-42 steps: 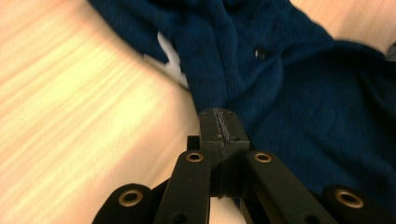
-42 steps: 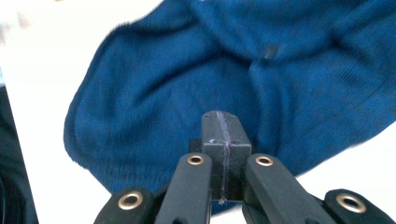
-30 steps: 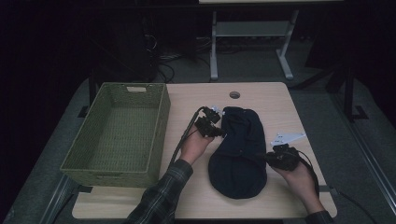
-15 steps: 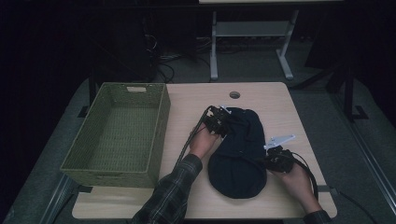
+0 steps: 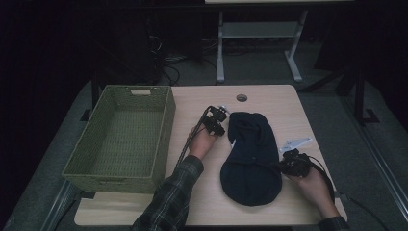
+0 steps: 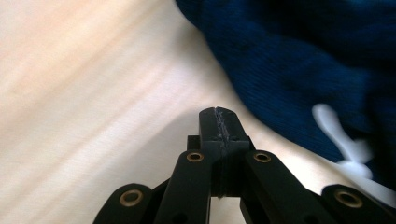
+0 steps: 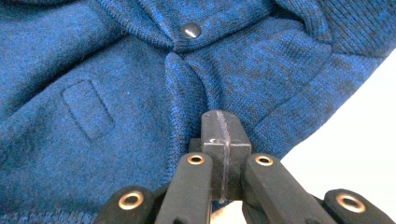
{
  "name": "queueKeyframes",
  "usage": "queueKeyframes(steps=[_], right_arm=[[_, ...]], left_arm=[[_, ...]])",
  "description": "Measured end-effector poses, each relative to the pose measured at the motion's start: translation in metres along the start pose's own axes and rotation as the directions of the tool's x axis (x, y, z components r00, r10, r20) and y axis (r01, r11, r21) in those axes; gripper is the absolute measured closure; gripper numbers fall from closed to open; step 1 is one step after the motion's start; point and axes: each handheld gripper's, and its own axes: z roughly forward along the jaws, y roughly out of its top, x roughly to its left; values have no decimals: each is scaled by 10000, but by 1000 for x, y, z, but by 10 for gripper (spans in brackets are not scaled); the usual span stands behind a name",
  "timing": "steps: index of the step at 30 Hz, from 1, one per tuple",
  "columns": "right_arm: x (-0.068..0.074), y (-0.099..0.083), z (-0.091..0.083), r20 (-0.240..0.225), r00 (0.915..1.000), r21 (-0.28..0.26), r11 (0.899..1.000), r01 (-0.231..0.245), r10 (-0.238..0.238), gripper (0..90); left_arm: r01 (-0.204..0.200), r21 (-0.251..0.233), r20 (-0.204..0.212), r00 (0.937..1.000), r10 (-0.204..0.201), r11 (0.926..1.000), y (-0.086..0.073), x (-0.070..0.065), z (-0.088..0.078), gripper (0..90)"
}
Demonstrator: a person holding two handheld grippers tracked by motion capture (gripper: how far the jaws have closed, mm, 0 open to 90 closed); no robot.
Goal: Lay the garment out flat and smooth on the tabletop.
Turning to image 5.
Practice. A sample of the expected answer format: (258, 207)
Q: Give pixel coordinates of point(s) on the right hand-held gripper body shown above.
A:
(296, 163)

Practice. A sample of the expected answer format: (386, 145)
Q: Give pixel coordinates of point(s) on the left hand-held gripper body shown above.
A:
(210, 122)

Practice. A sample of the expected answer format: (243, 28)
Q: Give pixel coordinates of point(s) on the dark navy beanie hat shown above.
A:
(250, 179)

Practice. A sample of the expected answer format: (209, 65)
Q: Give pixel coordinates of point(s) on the green woven basket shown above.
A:
(96, 144)

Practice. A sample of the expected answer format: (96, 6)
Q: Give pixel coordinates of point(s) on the person's left hand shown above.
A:
(202, 142)

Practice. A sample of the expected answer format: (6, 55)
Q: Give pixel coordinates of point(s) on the person's right hand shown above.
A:
(317, 192)

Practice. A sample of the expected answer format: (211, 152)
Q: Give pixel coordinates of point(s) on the black metal stand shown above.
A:
(360, 96)

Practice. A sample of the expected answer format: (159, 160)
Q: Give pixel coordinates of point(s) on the aluminium rail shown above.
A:
(385, 173)
(59, 205)

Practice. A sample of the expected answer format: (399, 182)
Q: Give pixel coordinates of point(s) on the white desk with metal frame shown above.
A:
(260, 29)

